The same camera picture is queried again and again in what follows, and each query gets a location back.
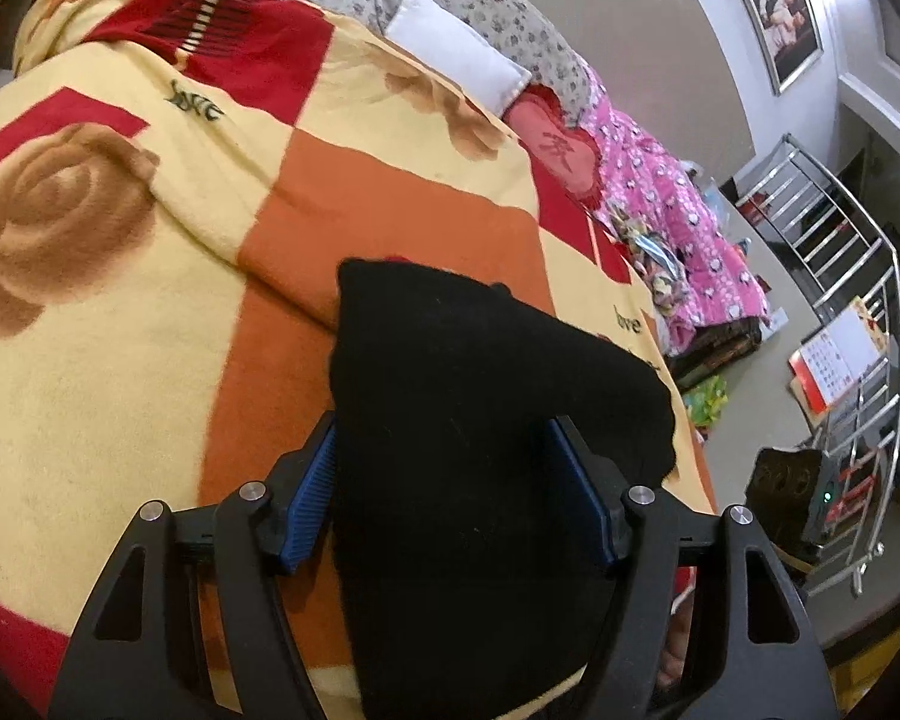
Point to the green yellow bag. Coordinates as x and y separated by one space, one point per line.
705 402

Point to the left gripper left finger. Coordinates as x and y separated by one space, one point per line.
137 650

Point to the white pillow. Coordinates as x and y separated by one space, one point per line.
450 46

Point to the yellow orange rose blanket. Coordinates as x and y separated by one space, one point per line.
180 182

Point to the person's left hand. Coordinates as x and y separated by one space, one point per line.
673 659

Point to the colourful crumpled cloth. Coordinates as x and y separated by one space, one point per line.
656 263

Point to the pink penguin quilt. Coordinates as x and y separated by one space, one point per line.
643 179

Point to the red heart cushion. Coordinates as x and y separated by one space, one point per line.
569 153

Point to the framed portrait photo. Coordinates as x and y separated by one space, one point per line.
789 38

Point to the dark wooden bed frame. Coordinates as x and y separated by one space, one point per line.
714 348

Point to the metal stair railing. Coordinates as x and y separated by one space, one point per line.
835 251

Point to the black box with green light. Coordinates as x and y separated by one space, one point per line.
790 493

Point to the black pants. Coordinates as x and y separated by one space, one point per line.
468 567

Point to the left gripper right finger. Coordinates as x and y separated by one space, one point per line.
751 650

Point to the white red calendar poster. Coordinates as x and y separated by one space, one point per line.
828 366

